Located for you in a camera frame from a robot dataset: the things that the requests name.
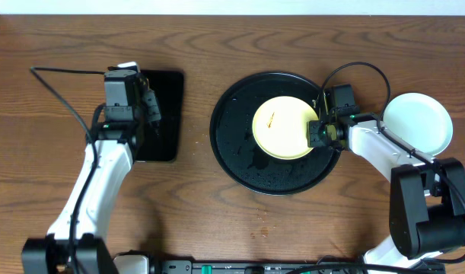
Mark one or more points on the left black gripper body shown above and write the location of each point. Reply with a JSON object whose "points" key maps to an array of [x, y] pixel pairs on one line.
{"points": [[151, 106]]}

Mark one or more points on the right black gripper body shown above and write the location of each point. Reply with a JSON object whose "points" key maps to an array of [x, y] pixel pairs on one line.
{"points": [[317, 135]]}

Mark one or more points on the yellow plate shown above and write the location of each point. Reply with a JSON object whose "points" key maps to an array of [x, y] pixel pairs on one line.
{"points": [[280, 127]]}

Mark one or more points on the light blue plate front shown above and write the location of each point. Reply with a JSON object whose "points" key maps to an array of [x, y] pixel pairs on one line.
{"points": [[421, 121]]}

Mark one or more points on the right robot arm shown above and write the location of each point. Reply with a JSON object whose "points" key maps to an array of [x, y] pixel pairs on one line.
{"points": [[427, 195]]}

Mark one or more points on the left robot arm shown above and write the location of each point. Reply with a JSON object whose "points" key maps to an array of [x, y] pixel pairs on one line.
{"points": [[77, 238]]}

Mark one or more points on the black rectangular tray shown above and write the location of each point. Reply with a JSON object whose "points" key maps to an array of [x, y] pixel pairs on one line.
{"points": [[162, 137]]}

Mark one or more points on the black round tray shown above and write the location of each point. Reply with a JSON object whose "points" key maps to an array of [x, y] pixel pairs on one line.
{"points": [[239, 155]]}

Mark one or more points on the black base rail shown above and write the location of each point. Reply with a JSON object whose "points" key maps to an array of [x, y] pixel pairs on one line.
{"points": [[255, 267]]}

